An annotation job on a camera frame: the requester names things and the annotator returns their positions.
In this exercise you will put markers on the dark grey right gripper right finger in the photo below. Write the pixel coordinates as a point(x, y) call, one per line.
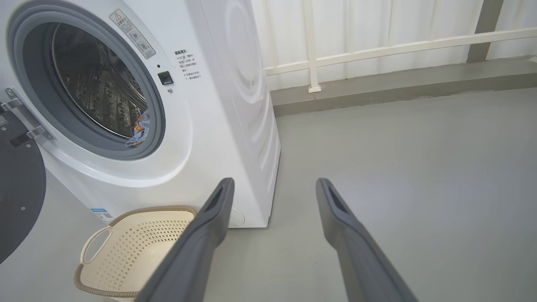
point(361, 260)

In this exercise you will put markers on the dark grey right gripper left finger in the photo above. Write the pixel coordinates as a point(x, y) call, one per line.
point(193, 260)

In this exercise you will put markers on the small blue printed garment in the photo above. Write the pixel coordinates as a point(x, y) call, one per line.
point(140, 130)

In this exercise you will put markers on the washing machine glass door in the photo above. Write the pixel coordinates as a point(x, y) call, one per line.
point(19, 188)

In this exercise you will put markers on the white front-load washing machine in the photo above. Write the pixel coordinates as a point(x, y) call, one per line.
point(218, 126)

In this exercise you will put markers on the black door latch socket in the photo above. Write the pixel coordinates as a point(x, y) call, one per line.
point(165, 78)

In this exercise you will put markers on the steel washer drum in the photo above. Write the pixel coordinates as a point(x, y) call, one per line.
point(92, 84)

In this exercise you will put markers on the cream perforated laundry basket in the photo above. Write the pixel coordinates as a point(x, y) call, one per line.
point(134, 251)

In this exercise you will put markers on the blue energy label sticker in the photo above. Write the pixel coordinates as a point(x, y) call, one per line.
point(102, 215)

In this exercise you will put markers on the black text instruction label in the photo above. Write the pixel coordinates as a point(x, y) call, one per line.
point(188, 65)

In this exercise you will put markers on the white metal railing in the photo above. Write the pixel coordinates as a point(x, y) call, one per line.
point(311, 50)

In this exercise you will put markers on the grey warning sticker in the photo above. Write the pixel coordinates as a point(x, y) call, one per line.
point(132, 33)

